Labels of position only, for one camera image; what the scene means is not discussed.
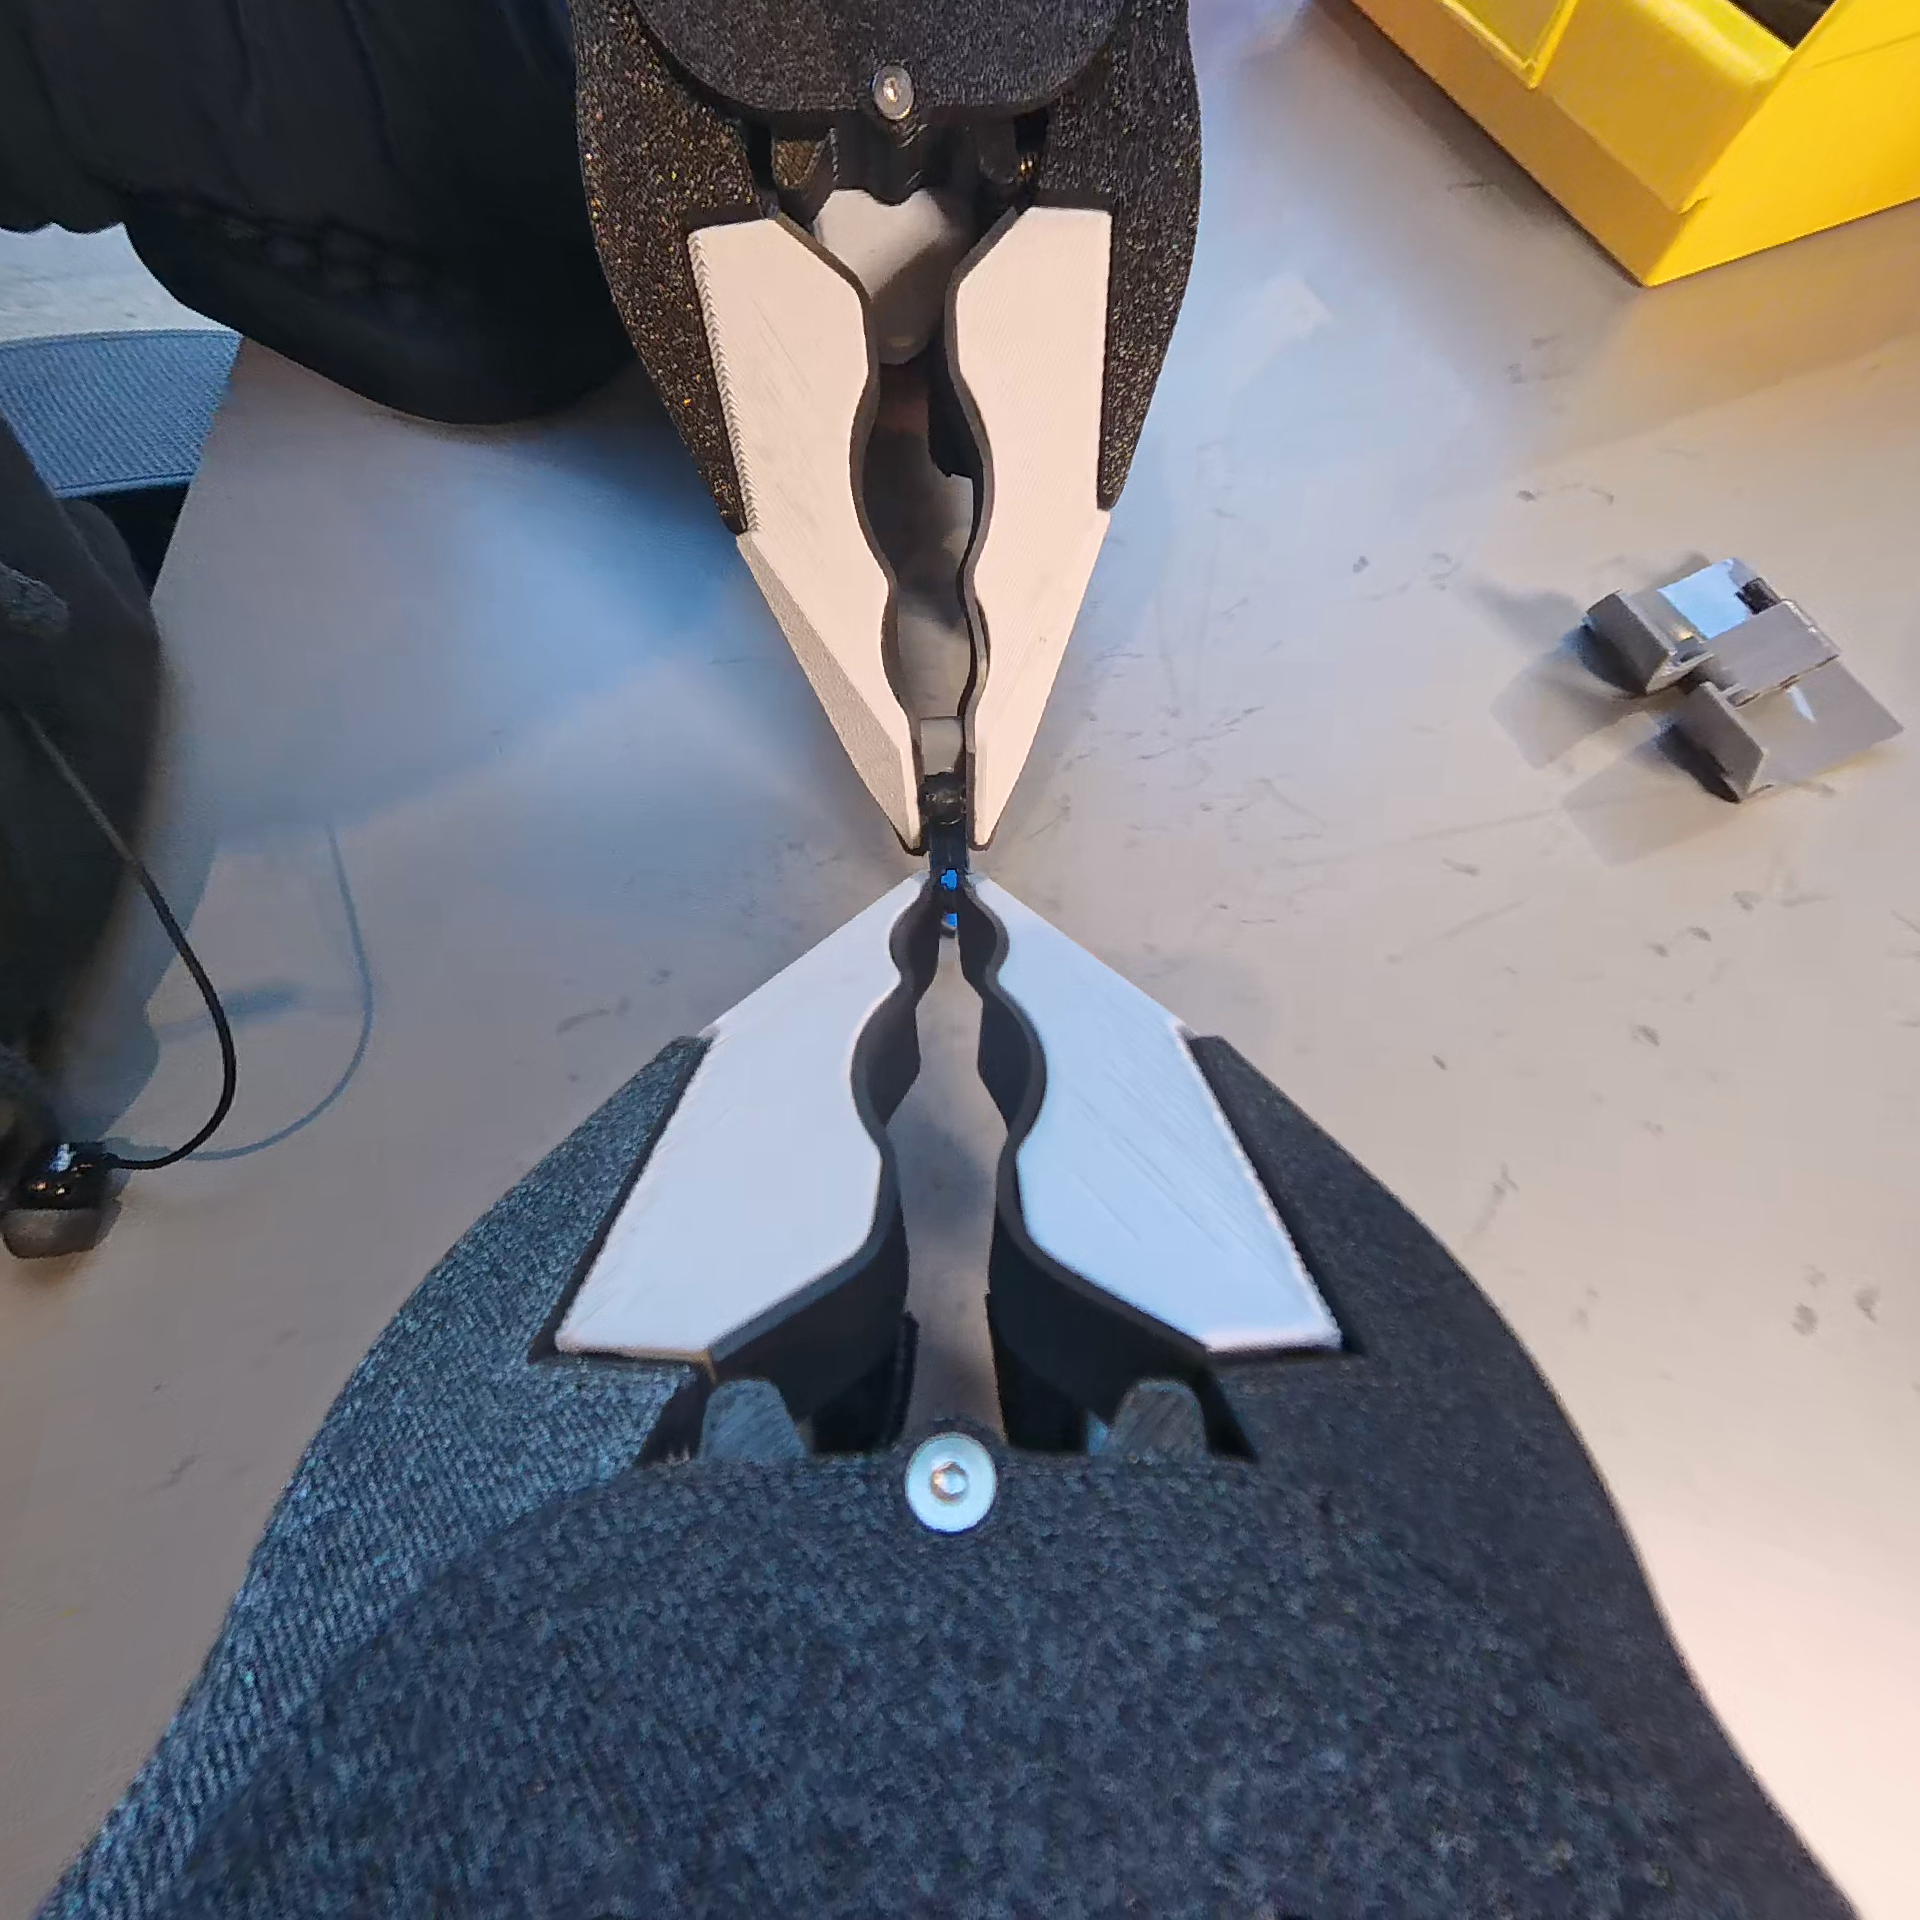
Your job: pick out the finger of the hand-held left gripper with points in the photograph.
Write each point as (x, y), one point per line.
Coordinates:
(1051, 419)
(794, 419)

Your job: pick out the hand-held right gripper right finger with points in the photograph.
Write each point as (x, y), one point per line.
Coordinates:
(1156, 1199)

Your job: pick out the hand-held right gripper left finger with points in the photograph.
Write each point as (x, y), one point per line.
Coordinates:
(750, 1185)

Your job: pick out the grey toy connector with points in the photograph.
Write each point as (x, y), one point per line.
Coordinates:
(941, 739)

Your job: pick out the blue toy pin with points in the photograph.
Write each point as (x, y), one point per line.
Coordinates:
(948, 901)

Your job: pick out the silver toy scoop part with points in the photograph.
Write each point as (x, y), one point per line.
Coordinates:
(1725, 675)

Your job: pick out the person's left forearm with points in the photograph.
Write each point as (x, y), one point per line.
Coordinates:
(301, 180)

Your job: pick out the grey desk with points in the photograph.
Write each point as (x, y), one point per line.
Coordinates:
(1425, 1049)

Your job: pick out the yellow plastic bin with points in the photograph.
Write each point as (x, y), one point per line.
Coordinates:
(1651, 150)

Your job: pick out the person's black jacket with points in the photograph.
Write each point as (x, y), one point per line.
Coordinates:
(61, 675)

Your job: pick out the black toy tracks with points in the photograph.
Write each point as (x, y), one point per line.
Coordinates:
(1794, 12)

